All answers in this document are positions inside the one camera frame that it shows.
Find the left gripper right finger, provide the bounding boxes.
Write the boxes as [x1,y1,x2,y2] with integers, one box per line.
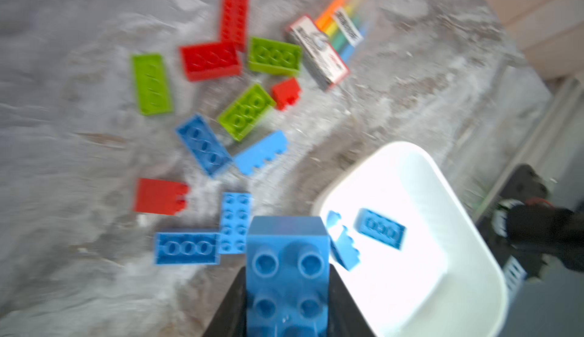
[327,265,376,337]

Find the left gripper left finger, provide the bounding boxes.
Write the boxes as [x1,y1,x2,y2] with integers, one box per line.
[202,266,246,337]

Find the blue lego brick bottom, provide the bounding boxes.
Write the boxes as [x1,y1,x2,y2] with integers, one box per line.
[355,209,407,250]

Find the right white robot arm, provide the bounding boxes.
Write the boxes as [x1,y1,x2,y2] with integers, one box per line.
[478,163,583,279]

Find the right white plastic bin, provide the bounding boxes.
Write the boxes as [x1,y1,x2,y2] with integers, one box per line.
[311,142,509,336]

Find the blue double lego brick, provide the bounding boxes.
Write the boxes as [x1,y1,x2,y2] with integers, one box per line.
[154,192,252,265]

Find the red lego brick centre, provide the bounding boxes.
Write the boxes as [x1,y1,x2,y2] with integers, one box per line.
[133,178,190,216]

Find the blue lego brick upright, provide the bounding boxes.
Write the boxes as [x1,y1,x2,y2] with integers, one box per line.
[176,115,233,178]

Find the blue lego brick side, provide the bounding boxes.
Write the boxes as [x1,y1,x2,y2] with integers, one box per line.
[234,130,288,177]

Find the green lego brick centre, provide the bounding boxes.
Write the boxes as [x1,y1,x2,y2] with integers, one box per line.
[217,84,276,142]

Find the green lego brick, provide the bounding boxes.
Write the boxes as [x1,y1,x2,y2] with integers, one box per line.
[248,37,303,78]
[132,54,173,116]
[217,84,276,142]

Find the small red lego brick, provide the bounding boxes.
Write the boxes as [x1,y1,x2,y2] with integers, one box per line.
[272,78,302,111]

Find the green lego brick upper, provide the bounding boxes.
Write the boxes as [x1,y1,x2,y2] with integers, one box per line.
[132,54,173,116]

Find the red long lego left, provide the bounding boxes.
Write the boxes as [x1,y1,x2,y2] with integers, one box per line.
[179,42,242,82]

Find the red long lego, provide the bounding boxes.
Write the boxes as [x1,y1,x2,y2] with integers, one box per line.
[219,0,249,52]
[179,42,242,82]

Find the green lego brick right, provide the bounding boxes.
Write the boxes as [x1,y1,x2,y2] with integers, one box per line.
[248,37,303,78]

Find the colored marker pack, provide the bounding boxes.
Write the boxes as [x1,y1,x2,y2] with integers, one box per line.
[287,0,375,90]

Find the red long lego right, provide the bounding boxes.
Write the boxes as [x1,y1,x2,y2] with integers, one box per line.
[219,0,249,52]

